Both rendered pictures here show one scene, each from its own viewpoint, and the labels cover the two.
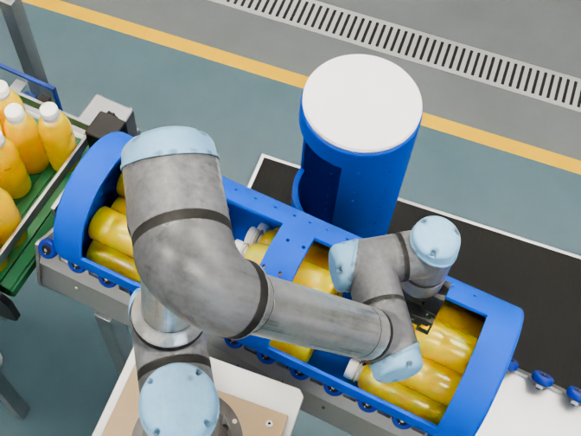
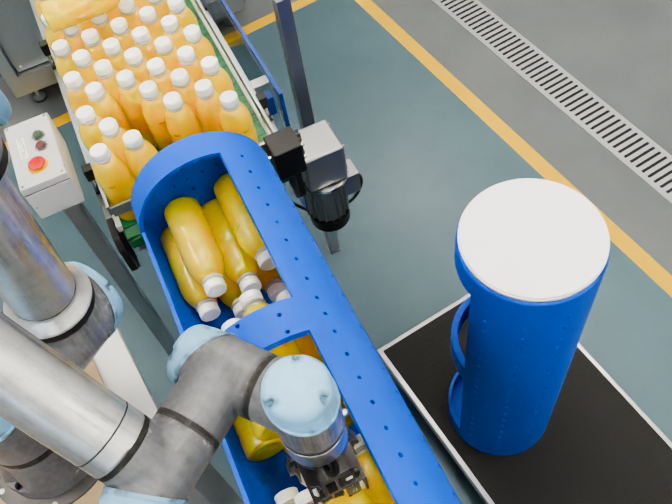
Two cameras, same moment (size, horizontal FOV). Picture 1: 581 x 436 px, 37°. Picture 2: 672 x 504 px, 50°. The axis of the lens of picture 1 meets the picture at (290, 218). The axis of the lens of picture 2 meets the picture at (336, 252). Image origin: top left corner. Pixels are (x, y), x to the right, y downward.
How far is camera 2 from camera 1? 0.83 m
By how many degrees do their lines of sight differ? 28
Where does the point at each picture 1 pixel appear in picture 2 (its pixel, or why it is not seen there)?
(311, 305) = not seen: outside the picture
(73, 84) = (404, 135)
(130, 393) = not seen: hidden behind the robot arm
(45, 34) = (411, 86)
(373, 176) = (502, 324)
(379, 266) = (208, 377)
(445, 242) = (295, 400)
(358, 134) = (498, 266)
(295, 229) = (298, 309)
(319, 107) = (480, 219)
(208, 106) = not seen: hidden behind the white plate
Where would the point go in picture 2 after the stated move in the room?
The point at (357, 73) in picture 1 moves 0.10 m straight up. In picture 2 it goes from (549, 205) to (556, 172)
